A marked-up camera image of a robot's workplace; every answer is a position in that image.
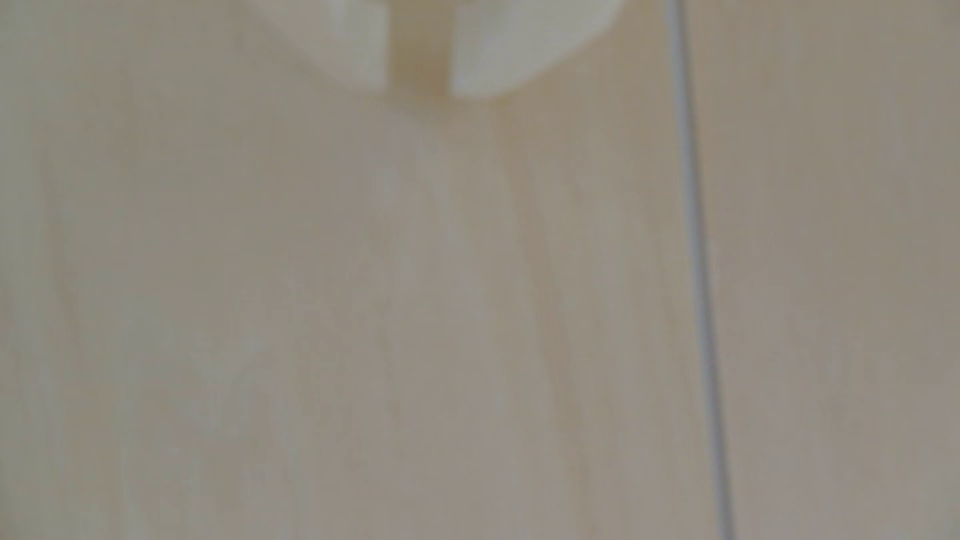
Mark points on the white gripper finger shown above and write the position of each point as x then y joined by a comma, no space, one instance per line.
525,37
337,34

